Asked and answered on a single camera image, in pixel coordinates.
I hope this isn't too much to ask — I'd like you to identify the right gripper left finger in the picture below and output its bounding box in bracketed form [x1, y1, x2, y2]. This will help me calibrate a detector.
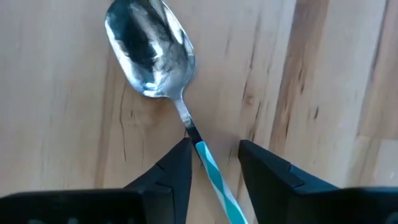
[123, 138, 193, 224]

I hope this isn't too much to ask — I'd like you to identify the teal striped handle spoon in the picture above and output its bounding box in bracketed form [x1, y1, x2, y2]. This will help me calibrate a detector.
[104, 0, 249, 224]

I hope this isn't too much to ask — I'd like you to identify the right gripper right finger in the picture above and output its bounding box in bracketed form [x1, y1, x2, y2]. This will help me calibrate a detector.
[238, 139, 340, 224]

